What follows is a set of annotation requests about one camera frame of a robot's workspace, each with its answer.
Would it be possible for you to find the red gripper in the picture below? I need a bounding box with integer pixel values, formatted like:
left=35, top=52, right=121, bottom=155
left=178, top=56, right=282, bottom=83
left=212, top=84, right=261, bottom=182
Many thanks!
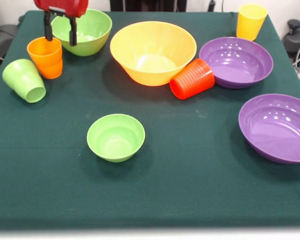
left=33, top=0, right=89, bottom=47

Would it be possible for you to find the large green bowl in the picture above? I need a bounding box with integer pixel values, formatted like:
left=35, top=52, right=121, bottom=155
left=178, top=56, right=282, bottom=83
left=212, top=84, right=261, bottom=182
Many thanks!
left=50, top=8, right=113, bottom=57

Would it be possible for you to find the orange cup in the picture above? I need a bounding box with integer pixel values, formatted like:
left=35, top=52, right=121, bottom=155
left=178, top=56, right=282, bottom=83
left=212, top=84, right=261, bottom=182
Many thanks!
left=26, top=36, right=64, bottom=80

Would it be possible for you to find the green cup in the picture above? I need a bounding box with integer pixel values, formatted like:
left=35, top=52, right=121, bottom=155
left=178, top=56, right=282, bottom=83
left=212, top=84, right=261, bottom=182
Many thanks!
left=1, top=58, right=47, bottom=104

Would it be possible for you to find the large orange bowl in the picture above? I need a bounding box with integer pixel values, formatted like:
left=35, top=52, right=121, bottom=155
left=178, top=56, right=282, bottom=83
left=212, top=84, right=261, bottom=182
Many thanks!
left=109, top=20, right=198, bottom=87

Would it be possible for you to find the small green bowl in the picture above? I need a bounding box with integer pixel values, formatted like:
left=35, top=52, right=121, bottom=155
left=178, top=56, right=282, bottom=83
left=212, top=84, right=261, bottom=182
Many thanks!
left=86, top=113, right=146, bottom=163

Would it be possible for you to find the red cup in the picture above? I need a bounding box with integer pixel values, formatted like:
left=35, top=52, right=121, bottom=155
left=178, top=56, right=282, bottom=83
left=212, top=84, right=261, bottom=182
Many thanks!
left=169, top=58, right=216, bottom=100

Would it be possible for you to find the purple bowl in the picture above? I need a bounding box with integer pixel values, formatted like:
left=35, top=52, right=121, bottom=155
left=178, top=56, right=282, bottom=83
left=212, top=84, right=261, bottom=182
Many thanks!
left=238, top=93, right=300, bottom=165
left=199, top=36, right=274, bottom=90

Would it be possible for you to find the grey black machine base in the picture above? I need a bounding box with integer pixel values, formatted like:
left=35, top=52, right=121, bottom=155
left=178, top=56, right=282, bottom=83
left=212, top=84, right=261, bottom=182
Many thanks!
left=282, top=19, right=300, bottom=55
left=0, top=23, right=20, bottom=61

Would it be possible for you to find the dark green tablecloth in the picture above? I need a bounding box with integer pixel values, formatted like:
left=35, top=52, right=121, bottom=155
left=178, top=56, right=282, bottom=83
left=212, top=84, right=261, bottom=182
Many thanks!
left=0, top=9, right=300, bottom=230

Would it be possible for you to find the yellow cup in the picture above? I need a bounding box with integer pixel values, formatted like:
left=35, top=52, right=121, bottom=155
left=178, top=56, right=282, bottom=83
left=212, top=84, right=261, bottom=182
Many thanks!
left=235, top=3, right=269, bottom=42

